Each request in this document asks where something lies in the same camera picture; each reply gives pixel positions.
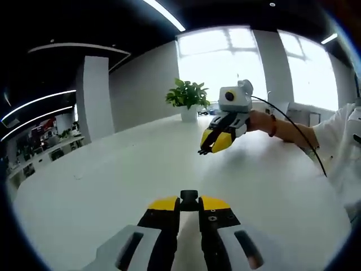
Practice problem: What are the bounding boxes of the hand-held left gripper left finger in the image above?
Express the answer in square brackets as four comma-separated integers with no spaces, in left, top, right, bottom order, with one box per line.
[81,195,181,271]

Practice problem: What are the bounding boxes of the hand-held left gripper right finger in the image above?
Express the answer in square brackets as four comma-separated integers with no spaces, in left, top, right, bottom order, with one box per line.
[198,195,285,271]

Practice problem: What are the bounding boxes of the black plastic buckle socket part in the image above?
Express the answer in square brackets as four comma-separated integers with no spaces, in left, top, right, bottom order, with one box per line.
[179,190,200,212]

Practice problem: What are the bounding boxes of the person's right hand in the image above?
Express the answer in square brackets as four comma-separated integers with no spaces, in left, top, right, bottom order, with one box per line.
[249,110,272,133]

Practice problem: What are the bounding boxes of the white gooseneck faucet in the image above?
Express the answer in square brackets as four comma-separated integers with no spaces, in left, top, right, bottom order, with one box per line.
[265,90,274,112]

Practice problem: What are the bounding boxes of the bright window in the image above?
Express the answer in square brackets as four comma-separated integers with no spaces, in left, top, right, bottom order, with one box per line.
[176,27,267,100]
[278,29,339,111]

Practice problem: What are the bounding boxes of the potted green plant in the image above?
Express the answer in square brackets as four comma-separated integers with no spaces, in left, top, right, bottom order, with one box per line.
[165,78,211,123]

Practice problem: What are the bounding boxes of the ceiling light strip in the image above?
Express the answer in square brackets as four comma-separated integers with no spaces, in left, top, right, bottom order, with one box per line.
[320,33,338,45]
[0,89,77,123]
[142,0,186,32]
[0,106,74,142]

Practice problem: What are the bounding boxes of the white square pillar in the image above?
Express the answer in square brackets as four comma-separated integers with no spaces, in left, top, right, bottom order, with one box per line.
[75,55,115,145]

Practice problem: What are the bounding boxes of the long white office desks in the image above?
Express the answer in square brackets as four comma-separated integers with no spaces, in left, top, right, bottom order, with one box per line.
[7,135,85,184]

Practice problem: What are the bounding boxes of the red bead bracelet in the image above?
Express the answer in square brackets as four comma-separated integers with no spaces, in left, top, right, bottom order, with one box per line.
[268,113,279,138]

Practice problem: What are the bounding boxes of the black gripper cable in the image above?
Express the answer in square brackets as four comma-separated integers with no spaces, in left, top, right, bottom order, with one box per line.
[250,95,328,178]

